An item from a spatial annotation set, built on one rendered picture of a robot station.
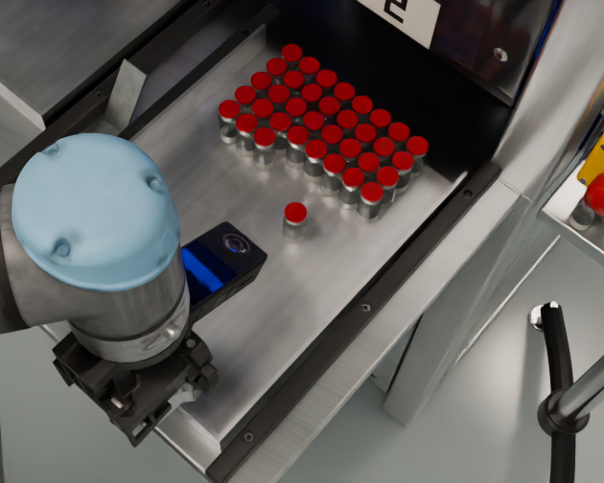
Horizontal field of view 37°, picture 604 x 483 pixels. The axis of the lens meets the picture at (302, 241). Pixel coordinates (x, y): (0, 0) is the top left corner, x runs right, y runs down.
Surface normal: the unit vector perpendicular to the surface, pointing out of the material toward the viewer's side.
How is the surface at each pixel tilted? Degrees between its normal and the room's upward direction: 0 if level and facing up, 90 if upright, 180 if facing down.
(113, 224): 1
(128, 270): 88
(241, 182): 0
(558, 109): 90
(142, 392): 0
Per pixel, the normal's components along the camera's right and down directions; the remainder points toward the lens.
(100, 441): 0.04, -0.44
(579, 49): -0.65, 0.67
